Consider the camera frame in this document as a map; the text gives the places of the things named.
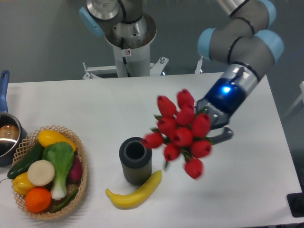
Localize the yellow bell pepper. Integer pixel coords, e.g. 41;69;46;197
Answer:
12;172;36;195

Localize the yellow banana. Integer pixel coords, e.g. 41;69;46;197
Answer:
105;170;162;209

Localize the green bok choy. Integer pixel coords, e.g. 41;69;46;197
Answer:
42;142;74;200

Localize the green chili pepper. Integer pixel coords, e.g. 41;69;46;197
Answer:
50;189;78;213

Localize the orange fruit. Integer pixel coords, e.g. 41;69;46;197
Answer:
25;187;52;213

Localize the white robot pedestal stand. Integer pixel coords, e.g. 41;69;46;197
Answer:
82;42;204;80

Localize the yellow squash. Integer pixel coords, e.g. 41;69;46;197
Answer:
38;130;77;152

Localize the beige round disc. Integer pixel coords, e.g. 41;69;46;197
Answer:
27;160;55;186

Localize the black device at table edge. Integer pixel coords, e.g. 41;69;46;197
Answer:
286;192;304;218

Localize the blue saucepan with lid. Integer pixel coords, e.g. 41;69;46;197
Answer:
0;70;27;167

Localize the purple sweet potato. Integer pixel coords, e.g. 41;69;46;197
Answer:
68;156;83;182

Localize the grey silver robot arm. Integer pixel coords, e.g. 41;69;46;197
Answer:
79;0;285;144

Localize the red tulip bouquet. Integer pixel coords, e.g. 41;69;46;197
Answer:
141;89;212;180

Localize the woven wicker basket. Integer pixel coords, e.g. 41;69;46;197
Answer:
12;125;87;220

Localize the green cucumber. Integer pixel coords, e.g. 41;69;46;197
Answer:
7;142;44;180

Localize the dark grey ribbed vase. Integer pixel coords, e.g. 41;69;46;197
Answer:
119;137;152;185

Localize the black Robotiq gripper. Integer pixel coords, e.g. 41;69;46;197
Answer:
196;78;245;144

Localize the white frame at right edge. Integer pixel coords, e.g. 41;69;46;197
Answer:
283;81;304;120

